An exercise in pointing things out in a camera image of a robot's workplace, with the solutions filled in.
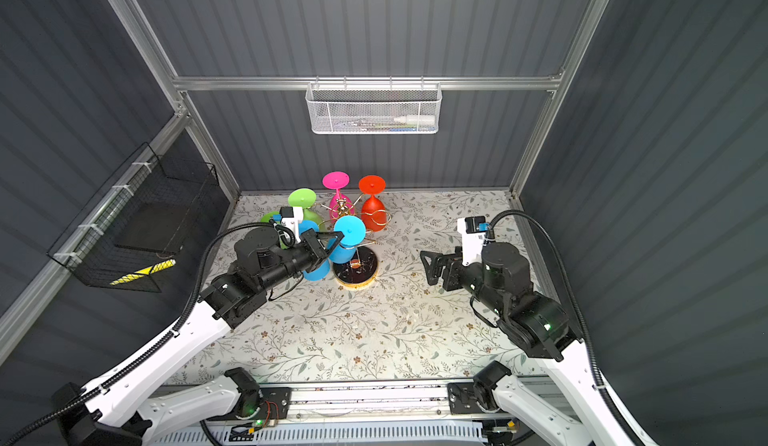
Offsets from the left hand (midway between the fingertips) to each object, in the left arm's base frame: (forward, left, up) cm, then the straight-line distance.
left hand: (344, 233), depth 66 cm
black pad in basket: (+11, +51, -8) cm, 53 cm away
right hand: (-6, -21, -1) cm, 22 cm away
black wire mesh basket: (-2, +53, +1) cm, 53 cm away
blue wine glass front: (+2, -2, -2) cm, 3 cm away
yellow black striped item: (-4, +45, -6) cm, 45 cm away
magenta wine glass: (+11, +2, -2) cm, 11 cm away
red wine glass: (+17, -6, -12) cm, 22 cm away
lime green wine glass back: (+15, +12, -4) cm, 20 cm away
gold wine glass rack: (+9, -2, -32) cm, 33 cm away
